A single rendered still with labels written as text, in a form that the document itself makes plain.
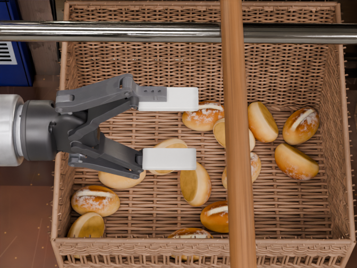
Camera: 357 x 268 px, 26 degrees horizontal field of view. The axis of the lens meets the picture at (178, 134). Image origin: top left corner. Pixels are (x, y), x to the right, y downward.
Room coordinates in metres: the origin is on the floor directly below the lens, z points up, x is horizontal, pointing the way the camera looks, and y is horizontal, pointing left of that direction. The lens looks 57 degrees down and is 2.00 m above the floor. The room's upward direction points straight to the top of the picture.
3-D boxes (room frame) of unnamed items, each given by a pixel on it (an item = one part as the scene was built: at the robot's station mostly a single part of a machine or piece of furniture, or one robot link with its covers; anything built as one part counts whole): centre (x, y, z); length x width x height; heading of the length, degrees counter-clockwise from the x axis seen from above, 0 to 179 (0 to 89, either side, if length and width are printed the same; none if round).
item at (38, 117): (0.52, 0.15, 1.20); 0.09 x 0.07 x 0.08; 90
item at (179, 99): (0.52, 0.01, 1.27); 0.07 x 0.03 x 0.01; 90
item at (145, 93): (0.52, 0.04, 1.29); 0.05 x 0.01 x 0.03; 90
